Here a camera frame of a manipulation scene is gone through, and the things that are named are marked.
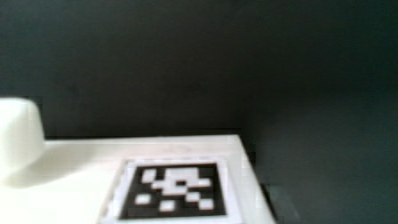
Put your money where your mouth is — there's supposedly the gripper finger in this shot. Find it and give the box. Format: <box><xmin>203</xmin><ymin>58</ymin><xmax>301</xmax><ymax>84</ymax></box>
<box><xmin>0</xmin><ymin>97</ymin><xmax>45</xmax><ymax>180</ymax></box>

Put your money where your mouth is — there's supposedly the white front drawer box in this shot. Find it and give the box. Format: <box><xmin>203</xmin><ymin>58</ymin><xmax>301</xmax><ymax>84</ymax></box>
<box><xmin>0</xmin><ymin>135</ymin><xmax>276</xmax><ymax>224</ymax></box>

